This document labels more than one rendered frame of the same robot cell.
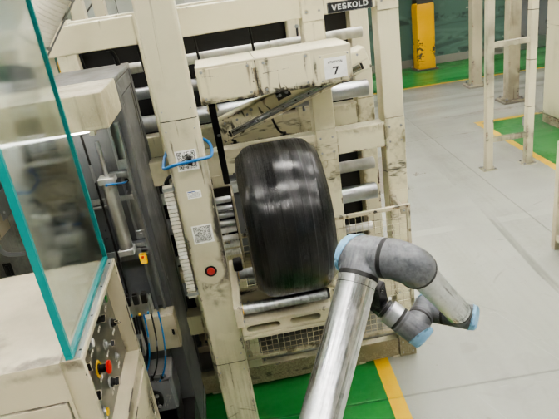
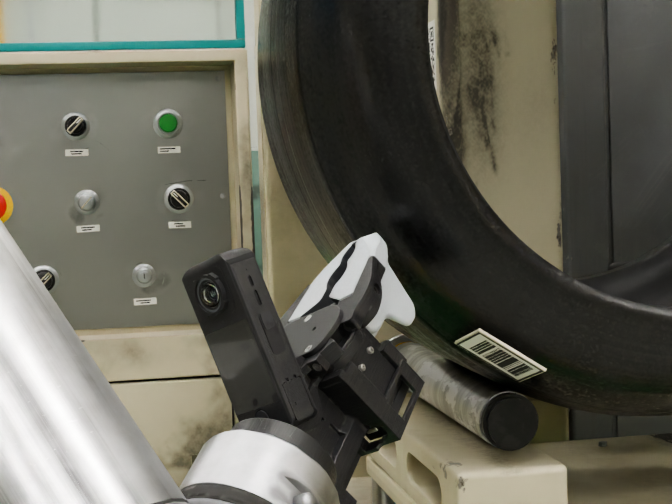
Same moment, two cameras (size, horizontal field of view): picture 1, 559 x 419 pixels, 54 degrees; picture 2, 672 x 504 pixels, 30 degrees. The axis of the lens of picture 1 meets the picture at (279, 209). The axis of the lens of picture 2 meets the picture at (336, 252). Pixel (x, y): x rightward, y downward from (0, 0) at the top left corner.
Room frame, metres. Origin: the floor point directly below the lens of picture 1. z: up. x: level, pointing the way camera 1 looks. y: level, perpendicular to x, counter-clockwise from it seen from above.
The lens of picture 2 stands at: (1.62, -1.07, 1.08)
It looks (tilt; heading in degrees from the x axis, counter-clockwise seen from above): 3 degrees down; 84
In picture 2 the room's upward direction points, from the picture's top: 2 degrees counter-clockwise
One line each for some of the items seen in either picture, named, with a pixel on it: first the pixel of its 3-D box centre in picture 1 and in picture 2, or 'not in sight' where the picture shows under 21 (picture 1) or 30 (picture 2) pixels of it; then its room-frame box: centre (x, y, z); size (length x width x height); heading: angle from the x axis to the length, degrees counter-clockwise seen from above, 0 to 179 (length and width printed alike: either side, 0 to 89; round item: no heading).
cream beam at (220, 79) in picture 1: (272, 70); not in sight; (2.27, -0.06, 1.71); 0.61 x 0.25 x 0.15; 94
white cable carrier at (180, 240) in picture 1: (181, 241); not in sight; (1.89, 0.38, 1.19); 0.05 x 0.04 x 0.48; 4
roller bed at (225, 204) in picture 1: (217, 224); not in sight; (2.33, 0.29, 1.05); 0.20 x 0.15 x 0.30; 94
